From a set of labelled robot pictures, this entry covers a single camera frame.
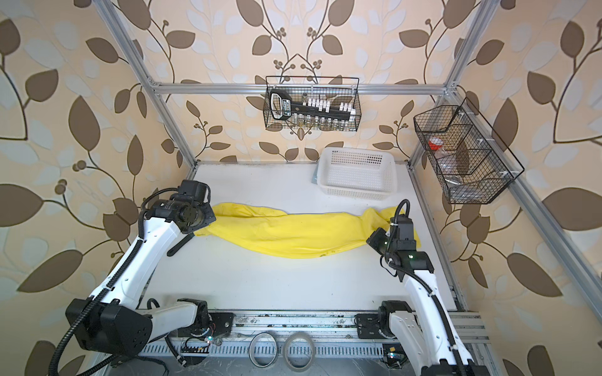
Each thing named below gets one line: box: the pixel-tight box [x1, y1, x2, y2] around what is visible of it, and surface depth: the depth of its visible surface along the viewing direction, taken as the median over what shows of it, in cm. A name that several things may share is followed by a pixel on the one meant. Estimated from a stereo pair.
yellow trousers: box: [195, 202, 421, 260], surface depth 92 cm
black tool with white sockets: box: [268, 89, 357, 122], surface depth 85 cm
